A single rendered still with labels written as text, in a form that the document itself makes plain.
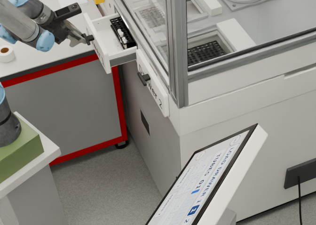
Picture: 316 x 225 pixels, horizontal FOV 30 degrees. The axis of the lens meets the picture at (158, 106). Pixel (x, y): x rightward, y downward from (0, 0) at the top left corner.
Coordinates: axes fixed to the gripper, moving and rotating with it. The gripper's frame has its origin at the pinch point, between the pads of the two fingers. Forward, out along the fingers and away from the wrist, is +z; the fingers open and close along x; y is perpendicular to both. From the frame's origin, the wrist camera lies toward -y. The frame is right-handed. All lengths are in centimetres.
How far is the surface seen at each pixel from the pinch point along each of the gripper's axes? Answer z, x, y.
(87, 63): 20.4, -11.2, 12.4
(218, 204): -19, 110, -20
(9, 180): -12, 45, 45
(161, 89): 8.6, 41.9, -14.4
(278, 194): 99, 55, -10
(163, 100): 10.0, 45.8, -12.6
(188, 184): -8, 93, -12
